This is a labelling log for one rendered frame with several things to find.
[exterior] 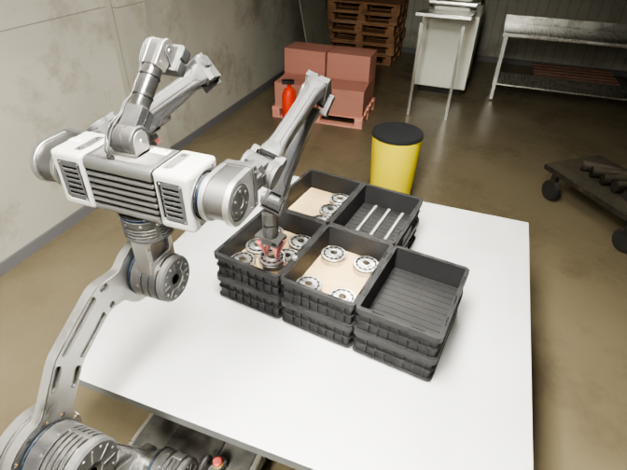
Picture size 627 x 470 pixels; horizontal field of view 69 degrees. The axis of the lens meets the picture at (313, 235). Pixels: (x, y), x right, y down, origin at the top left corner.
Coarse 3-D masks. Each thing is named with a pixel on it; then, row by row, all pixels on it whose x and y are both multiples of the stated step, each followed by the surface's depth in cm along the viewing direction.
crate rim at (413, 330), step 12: (384, 264) 172; (456, 264) 172; (360, 300) 156; (456, 300) 157; (360, 312) 153; (372, 312) 151; (396, 324) 148; (408, 324) 147; (444, 324) 148; (420, 336) 146; (432, 336) 143; (444, 336) 146
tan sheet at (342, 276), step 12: (348, 252) 193; (324, 264) 186; (348, 264) 187; (324, 276) 180; (336, 276) 181; (348, 276) 181; (324, 288) 175; (336, 288) 175; (348, 288) 175; (360, 288) 175
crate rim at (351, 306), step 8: (320, 232) 187; (352, 232) 188; (376, 240) 184; (392, 248) 180; (384, 256) 175; (376, 272) 168; (280, 280) 166; (288, 280) 163; (368, 280) 164; (296, 288) 162; (304, 288) 160; (312, 288) 160; (320, 296) 158; (328, 296) 157; (360, 296) 157; (336, 304) 157; (344, 304) 155; (352, 304) 154
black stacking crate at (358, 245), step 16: (320, 240) 187; (336, 240) 194; (352, 240) 189; (368, 240) 185; (304, 256) 177; (288, 272) 168; (304, 272) 182; (288, 288) 166; (304, 304) 167; (320, 304) 162; (336, 320) 162; (352, 320) 161
